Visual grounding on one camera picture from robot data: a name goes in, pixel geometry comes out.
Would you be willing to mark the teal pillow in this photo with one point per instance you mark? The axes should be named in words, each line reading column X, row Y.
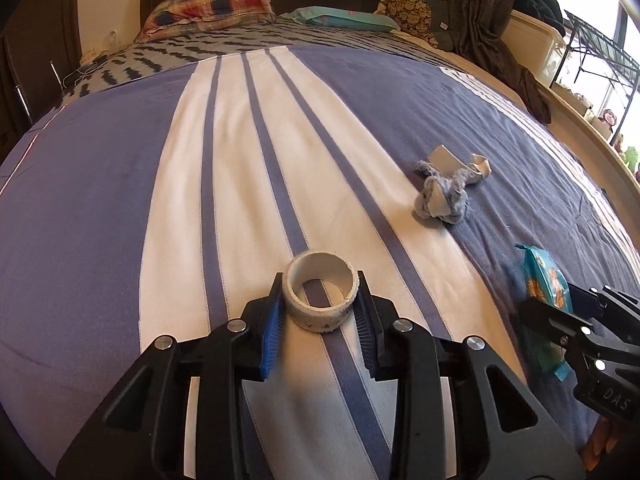
column 345, row 19

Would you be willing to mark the dark nightstand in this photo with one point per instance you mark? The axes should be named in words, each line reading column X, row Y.
column 87, row 62

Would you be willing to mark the white storage box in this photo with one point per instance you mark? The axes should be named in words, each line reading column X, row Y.
column 532, row 45

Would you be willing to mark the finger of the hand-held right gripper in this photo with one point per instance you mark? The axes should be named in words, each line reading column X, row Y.
column 607, row 307
column 550, row 322

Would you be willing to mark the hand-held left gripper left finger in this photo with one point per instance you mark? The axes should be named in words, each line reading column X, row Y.
column 270, row 330

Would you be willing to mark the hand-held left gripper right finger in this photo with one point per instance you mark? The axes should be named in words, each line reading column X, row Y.
column 367, row 332

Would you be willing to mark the green plush toy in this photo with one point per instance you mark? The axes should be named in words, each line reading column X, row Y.
column 631, row 156

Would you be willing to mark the thin metal rod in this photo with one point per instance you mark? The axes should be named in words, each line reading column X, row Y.
column 56, row 74

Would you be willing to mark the white crumpled paper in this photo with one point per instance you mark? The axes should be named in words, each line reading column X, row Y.
column 457, row 162

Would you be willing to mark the dark wooden wardrobe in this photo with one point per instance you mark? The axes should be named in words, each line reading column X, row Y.
column 35, row 35

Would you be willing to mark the black metal rack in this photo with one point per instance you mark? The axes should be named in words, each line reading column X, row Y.
column 600, row 45

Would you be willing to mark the person's right hand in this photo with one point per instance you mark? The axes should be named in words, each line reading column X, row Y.
column 602, row 442

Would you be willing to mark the white wall outlet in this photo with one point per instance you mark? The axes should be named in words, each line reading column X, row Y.
column 113, row 37

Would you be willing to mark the patterned plush cushion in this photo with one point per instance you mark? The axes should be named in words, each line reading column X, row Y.
column 417, row 10

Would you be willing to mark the black jacket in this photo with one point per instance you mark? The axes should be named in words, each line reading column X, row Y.
column 540, row 0

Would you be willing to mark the blue snack packet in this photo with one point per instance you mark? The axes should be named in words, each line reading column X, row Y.
column 545, row 282

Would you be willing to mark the grey-blue cloth scrap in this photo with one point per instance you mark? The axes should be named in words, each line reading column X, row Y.
column 442, row 197

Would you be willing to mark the plaid pillow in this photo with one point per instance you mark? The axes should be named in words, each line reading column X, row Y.
column 210, row 10

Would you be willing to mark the white tape roll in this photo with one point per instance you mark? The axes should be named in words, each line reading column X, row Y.
column 322, row 295

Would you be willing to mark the pink plush toy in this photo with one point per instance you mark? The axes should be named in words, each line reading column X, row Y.
column 609, row 120

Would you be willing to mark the brown curtain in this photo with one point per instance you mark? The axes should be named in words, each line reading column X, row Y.
column 487, row 25

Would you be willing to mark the zigzag patterned sheet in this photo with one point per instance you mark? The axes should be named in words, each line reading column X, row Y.
column 200, row 45

